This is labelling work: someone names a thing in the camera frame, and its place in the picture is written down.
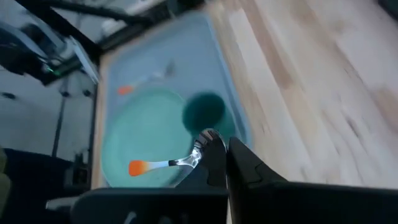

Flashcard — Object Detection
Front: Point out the dark green cup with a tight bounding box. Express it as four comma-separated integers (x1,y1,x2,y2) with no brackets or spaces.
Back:
181,91,236,138

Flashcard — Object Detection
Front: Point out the light green plate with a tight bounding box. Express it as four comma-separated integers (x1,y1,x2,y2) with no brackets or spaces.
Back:
101,86,237,189

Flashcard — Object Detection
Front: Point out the grey plastic tray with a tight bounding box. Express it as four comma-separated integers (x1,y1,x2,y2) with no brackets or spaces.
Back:
99,11,252,189

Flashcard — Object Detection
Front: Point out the spoon with orange handle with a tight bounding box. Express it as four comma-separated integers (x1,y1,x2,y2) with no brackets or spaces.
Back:
128,128,222,177

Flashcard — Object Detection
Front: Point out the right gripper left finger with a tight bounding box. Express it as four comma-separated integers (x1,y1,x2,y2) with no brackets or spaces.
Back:
70,136,230,224

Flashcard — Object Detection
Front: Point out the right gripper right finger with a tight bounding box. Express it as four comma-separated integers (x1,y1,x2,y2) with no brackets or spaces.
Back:
228,136,398,224

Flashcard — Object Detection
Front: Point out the fork with orange handle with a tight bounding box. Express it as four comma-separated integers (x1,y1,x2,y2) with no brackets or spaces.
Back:
117,60,177,96

